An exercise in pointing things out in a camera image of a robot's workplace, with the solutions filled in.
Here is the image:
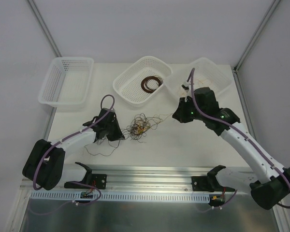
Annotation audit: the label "orange wires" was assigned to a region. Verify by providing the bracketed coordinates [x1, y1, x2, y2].
[178, 77, 212, 96]

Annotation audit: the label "brown yellow wire ball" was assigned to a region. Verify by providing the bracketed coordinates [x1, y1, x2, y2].
[122, 113, 163, 143]

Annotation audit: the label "orange wire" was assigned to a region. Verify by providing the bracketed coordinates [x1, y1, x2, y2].
[157, 112, 176, 121]

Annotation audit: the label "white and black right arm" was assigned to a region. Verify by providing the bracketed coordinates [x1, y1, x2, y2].
[172, 85, 290, 210]

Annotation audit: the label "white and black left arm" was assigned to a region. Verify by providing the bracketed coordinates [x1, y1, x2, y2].
[22, 108, 125, 190]

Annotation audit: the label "white basket right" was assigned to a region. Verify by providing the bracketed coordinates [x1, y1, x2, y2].
[164, 58, 232, 106]

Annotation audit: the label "white basket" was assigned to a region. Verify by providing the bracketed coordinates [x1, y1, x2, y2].
[164, 58, 232, 106]
[38, 57, 94, 110]
[113, 56, 173, 108]

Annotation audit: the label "white basket middle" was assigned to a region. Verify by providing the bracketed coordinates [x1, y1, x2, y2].
[113, 56, 173, 108]

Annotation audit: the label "white basket left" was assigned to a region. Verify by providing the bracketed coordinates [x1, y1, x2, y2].
[38, 57, 94, 110]

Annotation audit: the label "small green circuit board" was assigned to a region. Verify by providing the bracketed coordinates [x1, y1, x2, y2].
[80, 192, 94, 199]

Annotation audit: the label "small connector board right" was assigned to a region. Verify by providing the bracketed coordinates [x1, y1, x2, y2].
[212, 195, 225, 202]

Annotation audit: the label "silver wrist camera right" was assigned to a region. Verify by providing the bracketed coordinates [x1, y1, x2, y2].
[181, 82, 190, 92]

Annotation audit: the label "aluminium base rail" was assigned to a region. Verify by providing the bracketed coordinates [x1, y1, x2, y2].
[20, 164, 254, 194]

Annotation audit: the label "brown wire coil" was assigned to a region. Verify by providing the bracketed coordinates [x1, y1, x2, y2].
[140, 75, 164, 93]

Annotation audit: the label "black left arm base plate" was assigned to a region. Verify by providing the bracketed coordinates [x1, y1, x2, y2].
[64, 173, 107, 189]

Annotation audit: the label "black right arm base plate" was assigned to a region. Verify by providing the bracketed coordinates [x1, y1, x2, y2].
[191, 176, 235, 192]

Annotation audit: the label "white slotted cable duct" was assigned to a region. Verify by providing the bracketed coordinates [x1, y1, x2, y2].
[30, 191, 210, 203]

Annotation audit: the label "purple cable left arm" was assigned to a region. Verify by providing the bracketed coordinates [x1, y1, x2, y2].
[32, 94, 116, 190]

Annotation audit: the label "aluminium frame post right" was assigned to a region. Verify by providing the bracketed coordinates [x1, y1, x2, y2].
[233, 0, 282, 71]

